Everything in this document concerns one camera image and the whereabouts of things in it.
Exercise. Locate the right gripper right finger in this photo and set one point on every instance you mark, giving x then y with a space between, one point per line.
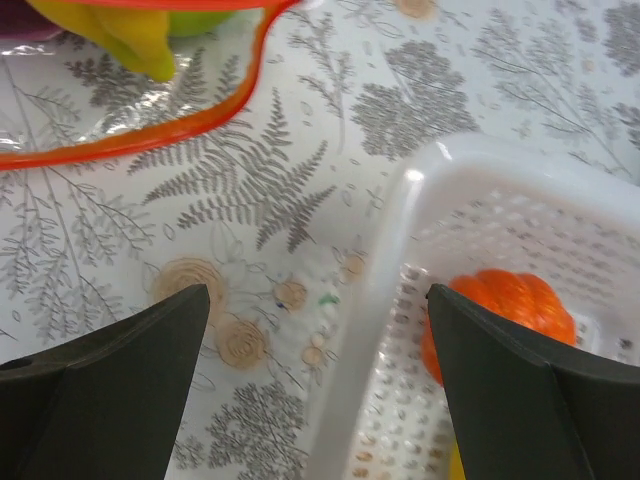
525 406

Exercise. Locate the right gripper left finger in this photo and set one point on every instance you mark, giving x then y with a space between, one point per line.
107 405

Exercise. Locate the fake mango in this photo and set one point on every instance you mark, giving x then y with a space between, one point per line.
455 470

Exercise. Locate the fake orange pumpkin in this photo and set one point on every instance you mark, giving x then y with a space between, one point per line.
523 298

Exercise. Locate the white plastic basket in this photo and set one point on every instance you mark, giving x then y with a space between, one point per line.
463 203

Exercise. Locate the zip bag of fake fruit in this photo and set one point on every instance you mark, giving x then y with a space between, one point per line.
66 101

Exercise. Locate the fake banana bunch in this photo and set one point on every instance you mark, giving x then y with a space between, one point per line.
137 38

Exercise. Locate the fake green apple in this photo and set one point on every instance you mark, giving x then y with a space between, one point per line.
193 23

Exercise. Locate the floral table mat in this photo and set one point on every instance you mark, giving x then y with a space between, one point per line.
275 211

